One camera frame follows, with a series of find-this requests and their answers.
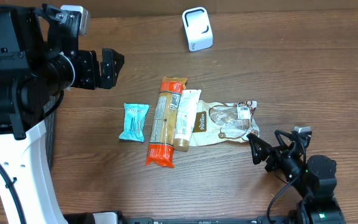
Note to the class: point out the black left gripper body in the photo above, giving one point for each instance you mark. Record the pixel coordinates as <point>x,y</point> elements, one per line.
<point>86,71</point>

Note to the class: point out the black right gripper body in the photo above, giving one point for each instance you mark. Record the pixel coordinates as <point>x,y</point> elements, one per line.
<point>291,166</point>

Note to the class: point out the beige bread snack bag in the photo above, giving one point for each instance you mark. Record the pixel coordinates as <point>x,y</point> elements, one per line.
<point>219,122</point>

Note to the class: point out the light blue snack packet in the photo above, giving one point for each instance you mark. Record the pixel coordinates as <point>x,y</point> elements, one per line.
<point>134,120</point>

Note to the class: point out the white cream tube brown cap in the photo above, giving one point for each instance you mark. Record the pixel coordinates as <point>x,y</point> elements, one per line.
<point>186,119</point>

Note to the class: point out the orange spaghetti pack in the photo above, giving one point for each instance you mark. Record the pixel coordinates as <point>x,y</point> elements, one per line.
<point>161,147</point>

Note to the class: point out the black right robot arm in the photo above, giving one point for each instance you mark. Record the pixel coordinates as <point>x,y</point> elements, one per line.
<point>314,177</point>

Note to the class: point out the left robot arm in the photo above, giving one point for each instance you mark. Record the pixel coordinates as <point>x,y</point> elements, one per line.
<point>40,58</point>

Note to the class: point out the white barcode scanner stand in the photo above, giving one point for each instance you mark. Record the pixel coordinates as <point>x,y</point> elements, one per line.
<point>197,28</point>

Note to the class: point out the brown cardboard back panel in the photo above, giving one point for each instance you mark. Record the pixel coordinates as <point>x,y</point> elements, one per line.
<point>128,8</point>

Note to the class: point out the grey plastic mesh basket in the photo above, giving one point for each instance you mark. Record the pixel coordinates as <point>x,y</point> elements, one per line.
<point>50,130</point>

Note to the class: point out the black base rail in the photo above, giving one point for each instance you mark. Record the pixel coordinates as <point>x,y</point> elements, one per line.
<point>204,221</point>

